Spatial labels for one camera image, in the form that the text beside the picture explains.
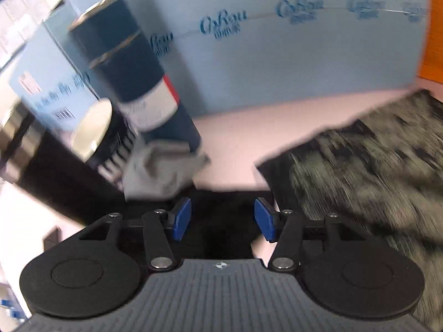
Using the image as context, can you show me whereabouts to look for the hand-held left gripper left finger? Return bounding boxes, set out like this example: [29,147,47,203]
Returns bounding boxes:
[79,197,192,272]

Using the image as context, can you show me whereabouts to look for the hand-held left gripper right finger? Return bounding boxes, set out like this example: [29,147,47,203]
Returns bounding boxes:
[254,198,369,273]

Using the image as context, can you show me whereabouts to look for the black patterned garment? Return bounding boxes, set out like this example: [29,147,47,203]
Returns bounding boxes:
[254,89,443,332]

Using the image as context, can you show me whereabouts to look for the grey cloth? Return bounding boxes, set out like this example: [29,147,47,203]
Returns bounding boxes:
[123,142,211,201]

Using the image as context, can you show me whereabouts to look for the black cloth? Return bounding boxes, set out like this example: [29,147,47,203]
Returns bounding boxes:
[14,128,277,260]

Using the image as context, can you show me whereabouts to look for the black thermos bottle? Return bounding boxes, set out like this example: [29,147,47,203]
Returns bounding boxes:
[71,98,139,184]

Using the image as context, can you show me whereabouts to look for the large blue foam board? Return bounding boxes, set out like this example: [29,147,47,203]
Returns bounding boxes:
[66,0,430,118]

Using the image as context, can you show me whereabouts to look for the dark blue cylinder roll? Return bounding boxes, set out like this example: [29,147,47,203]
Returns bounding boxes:
[68,0,203,153]

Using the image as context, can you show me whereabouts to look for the small blue foam board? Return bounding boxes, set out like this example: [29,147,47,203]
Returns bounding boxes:
[9,17,115,135]

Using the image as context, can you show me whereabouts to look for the orange box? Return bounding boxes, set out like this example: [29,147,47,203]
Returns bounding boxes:
[417,0,443,84]

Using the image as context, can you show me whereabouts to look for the wall poster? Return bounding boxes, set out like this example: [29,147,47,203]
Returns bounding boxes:
[0,0,49,70]

